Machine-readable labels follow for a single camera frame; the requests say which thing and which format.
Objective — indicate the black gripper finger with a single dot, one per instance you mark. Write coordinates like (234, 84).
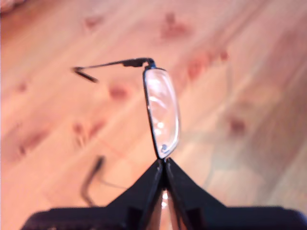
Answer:
(144, 196)
(184, 196)

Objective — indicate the black thin-framed glasses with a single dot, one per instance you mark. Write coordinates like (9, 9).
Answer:
(163, 107)

